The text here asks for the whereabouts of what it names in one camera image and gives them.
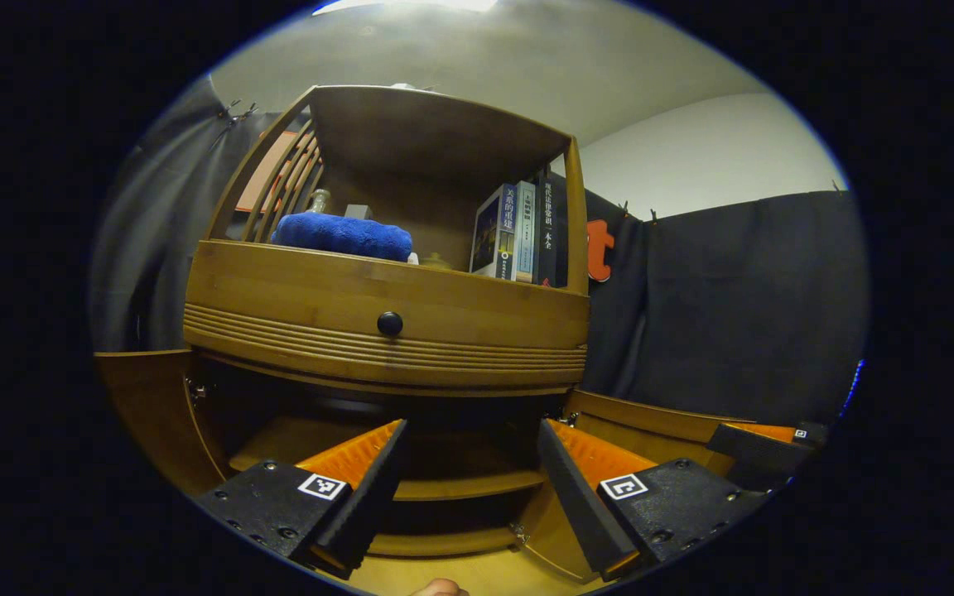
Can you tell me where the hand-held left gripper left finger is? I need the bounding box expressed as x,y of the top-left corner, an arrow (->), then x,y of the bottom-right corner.
194,420 -> 412,580

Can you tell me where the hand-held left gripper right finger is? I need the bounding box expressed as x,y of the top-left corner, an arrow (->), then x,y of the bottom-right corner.
537,419 -> 764,583

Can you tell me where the wooden cabinet drawer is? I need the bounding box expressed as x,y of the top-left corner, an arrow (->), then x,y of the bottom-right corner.
183,240 -> 590,397

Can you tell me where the computer screen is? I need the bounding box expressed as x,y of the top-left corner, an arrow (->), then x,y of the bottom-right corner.
841,358 -> 867,419

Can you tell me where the black backdrop cloth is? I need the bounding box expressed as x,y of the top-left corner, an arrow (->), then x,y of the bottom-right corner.
88,74 -> 871,427

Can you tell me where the blue folded towel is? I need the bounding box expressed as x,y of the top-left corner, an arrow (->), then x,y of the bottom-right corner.
271,212 -> 414,263

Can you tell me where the black spine book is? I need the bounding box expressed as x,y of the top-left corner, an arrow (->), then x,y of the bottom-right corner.
533,170 -> 569,288

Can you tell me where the light blue spine book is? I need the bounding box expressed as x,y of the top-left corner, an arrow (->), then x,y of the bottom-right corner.
513,180 -> 537,284

